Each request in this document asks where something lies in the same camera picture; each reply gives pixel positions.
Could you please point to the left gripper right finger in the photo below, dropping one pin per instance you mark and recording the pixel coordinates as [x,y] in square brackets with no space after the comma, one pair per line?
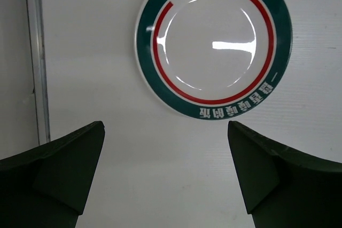
[282,186]

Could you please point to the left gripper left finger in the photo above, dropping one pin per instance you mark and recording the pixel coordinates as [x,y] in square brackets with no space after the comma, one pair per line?
[48,186]

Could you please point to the white plate teal rim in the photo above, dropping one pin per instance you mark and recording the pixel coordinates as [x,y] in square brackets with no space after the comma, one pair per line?
[213,59]

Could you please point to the metal table edge rail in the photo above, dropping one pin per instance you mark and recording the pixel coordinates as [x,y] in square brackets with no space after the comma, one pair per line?
[37,48]

